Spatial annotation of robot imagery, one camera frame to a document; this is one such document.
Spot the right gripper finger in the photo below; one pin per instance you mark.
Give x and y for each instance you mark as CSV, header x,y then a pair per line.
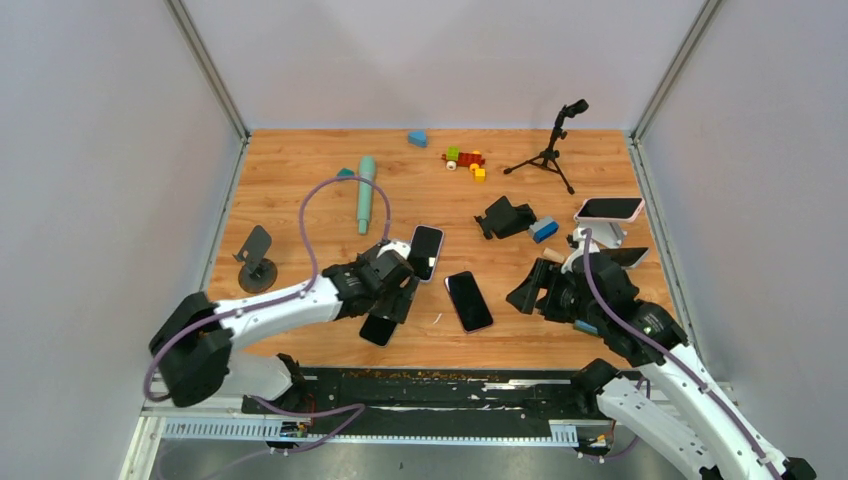
x,y
523,298
537,279

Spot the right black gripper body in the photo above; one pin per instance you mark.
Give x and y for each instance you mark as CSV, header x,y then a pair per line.
x,y
561,304

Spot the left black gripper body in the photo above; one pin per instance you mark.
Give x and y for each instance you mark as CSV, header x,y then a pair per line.
x,y
386,304

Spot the phone with lavender case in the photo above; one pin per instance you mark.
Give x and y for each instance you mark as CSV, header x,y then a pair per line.
x,y
426,244

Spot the phone with pink-edged black case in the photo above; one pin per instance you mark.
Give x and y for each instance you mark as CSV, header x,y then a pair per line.
x,y
468,302

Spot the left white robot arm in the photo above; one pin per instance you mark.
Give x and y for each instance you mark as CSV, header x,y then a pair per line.
x,y
194,349

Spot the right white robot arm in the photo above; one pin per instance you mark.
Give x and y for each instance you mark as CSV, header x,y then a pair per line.
x,y
707,437

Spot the phone with white edge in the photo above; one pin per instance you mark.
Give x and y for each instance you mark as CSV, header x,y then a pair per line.
x,y
627,258

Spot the black clamp phone holder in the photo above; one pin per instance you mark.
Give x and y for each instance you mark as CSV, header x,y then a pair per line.
x,y
502,219

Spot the white phone stand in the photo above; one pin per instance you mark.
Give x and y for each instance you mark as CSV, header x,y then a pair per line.
x,y
608,234

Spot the phone with pink case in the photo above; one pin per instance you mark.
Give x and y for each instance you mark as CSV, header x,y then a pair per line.
x,y
610,209

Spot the black mini tripod stand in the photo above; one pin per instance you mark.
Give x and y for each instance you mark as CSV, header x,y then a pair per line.
x,y
547,159

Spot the left round grey phone stand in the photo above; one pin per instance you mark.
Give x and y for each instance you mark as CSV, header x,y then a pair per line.
x,y
257,273

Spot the small wooden cylinder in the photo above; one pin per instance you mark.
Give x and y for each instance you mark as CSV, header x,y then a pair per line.
x,y
554,256

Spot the blue lego brick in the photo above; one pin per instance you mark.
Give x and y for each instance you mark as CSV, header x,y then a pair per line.
x,y
586,328

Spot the blue and grey eraser block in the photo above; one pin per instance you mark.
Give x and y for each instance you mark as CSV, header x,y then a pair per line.
x,y
543,229

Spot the teal toy microphone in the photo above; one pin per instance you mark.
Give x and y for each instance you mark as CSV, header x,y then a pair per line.
x,y
366,170

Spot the colourful toy brick car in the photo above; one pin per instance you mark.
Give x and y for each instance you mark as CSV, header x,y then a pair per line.
x,y
455,159

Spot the blue triangular block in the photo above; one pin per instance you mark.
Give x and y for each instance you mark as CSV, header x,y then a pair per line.
x,y
418,138

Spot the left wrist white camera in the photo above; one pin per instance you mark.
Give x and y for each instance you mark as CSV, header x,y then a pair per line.
x,y
400,248

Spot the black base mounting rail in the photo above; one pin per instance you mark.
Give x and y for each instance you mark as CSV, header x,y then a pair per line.
x,y
416,406

